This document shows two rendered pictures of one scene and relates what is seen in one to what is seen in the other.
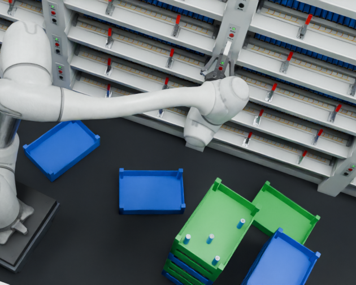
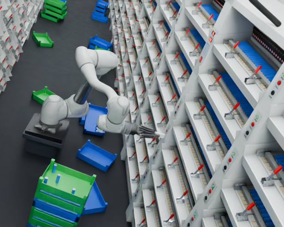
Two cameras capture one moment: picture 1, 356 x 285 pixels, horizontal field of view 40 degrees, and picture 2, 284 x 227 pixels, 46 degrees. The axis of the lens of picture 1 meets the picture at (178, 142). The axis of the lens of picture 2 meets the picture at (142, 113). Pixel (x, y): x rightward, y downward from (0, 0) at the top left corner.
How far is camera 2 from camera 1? 1.77 m
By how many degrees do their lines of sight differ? 53
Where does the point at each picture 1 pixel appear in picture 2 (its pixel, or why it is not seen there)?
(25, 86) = (86, 51)
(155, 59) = (149, 141)
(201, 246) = (52, 179)
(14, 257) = (29, 130)
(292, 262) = not seen: outside the picture
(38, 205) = (57, 134)
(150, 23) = (158, 117)
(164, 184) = (95, 203)
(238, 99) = (116, 101)
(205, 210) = (76, 180)
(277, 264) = not seen: outside the picture
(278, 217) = not seen: outside the picture
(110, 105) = (94, 79)
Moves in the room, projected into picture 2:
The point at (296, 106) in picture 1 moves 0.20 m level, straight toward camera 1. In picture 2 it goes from (162, 203) to (131, 192)
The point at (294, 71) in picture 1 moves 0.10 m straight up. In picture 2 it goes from (172, 172) to (179, 160)
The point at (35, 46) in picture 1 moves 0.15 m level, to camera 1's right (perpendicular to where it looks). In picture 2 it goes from (105, 54) to (107, 63)
